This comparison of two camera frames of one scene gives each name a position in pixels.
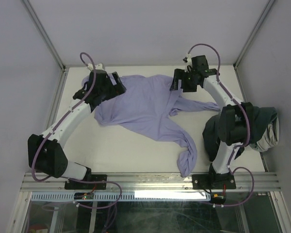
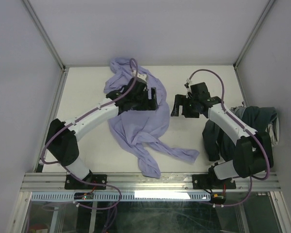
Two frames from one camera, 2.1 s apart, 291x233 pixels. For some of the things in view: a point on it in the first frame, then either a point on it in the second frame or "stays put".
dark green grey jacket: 264,133 stays put
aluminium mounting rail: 156,181 stays put
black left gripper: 116,90 -> 149,104
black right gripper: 179,74 -> 181,100
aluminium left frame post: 44,33 stays put
